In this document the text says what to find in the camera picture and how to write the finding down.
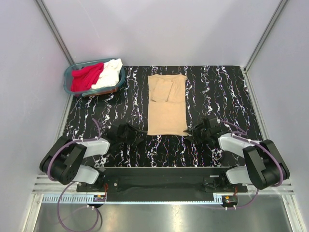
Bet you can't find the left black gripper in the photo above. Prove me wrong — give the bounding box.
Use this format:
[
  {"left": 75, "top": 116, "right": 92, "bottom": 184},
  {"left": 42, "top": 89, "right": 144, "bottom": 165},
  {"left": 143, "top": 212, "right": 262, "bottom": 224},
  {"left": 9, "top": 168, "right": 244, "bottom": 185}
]
[{"left": 117, "top": 122, "right": 146, "bottom": 147}]

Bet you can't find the tan polo shirt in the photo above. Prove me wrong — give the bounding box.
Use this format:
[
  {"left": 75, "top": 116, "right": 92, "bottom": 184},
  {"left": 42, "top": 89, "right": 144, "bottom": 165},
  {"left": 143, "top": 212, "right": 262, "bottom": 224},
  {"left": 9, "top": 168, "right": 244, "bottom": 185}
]
[{"left": 147, "top": 74, "right": 187, "bottom": 136}]

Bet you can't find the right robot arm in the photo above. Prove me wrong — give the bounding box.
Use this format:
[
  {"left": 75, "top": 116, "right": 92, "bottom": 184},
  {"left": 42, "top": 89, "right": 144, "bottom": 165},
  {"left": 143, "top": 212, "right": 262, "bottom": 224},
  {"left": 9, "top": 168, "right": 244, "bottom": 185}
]
[{"left": 184, "top": 116, "right": 290, "bottom": 192}]

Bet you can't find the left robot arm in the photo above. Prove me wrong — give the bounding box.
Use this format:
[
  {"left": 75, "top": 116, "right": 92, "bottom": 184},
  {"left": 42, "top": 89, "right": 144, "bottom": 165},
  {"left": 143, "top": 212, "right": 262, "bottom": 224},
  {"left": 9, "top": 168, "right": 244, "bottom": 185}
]
[{"left": 39, "top": 123, "right": 147, "bottom": 191}]

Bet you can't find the white shirt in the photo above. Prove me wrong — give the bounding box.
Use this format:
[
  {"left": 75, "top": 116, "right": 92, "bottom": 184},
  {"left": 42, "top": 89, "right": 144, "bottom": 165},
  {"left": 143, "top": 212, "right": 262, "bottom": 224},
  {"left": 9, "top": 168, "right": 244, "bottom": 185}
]
[{"left": 91, "top": 58, "right": 123, "bottom": 89}]

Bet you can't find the red shirt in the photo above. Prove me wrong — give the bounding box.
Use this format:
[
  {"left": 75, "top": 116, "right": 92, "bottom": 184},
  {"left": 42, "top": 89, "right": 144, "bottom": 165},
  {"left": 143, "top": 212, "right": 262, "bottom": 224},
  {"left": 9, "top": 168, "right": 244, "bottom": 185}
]
[{"left": 70, "top": 62, "right": 104, "bottom": 92}]

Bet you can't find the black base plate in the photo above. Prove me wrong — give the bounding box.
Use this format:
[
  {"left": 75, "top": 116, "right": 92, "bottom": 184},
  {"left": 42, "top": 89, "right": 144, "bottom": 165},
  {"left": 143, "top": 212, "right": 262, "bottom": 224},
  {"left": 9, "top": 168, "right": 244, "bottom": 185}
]
[{"left": 77, "top": 167, "right": 240, "bottom": 198}]

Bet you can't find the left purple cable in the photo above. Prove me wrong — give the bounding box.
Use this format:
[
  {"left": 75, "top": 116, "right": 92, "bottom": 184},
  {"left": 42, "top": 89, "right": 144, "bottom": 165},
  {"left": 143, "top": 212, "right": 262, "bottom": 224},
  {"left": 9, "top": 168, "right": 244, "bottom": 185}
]
[{"left": 47, "top": 117, "right": 104, "bottom": 232}]

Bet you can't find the aluminium rail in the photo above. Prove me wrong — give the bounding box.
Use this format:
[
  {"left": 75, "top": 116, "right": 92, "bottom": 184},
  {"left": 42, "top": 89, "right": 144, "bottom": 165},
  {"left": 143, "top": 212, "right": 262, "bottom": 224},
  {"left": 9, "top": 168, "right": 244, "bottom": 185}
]
[{"left": 31, "top": 174, "right": 294, "bottom": 195}]

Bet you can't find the white slotted cable duct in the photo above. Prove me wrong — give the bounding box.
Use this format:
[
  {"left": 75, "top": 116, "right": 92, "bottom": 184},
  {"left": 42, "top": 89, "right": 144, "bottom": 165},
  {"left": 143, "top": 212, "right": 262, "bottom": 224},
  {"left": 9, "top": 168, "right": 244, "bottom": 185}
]
[{"left": 42, "top": 193, "right": 237, "bottom": 205}]

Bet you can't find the right aluminium frame post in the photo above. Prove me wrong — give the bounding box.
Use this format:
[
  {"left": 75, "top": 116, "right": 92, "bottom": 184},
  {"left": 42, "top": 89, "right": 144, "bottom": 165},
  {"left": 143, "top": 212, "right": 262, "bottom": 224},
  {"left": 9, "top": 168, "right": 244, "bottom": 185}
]
[{"left": 243, "top": 0, "right": 289, "bottom": 73}]

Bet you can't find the aluminium frame post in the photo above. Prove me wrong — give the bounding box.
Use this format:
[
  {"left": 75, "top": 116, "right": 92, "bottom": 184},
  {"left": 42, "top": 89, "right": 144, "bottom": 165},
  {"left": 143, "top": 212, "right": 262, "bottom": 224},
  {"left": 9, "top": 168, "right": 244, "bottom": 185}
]
[
  {"left": 34, "top": 0, "right": 75, "bottom": 65},
  {"left": 243, "top": 0, "right": 289, "bottom": 73}
]

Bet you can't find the left aluminium frame post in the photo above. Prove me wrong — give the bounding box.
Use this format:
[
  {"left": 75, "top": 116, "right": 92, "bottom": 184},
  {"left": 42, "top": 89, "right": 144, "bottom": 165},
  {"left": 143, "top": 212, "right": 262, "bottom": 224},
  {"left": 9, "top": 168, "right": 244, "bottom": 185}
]
[{"left": 34, "top": 0, "right": 75, "bottom": 65}]

